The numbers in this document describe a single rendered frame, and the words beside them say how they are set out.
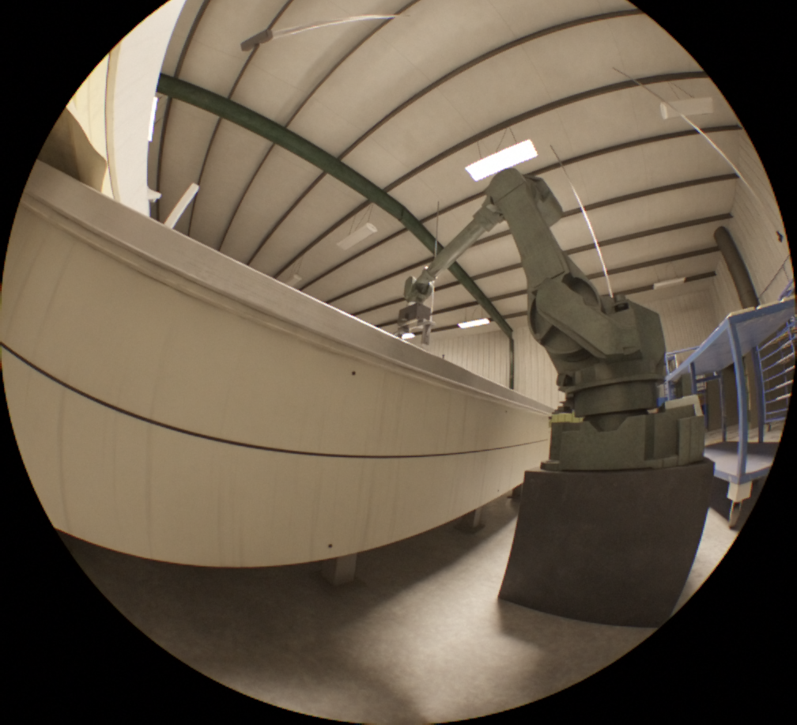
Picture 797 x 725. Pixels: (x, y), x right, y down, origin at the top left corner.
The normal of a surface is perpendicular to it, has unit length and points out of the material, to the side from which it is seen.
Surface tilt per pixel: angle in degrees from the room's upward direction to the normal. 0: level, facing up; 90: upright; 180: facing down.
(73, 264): 90
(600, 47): 176
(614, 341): 90
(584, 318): 90
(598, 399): 90
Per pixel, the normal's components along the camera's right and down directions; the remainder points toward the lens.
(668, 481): -0.79, -0.31
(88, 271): 0.72, -0.16
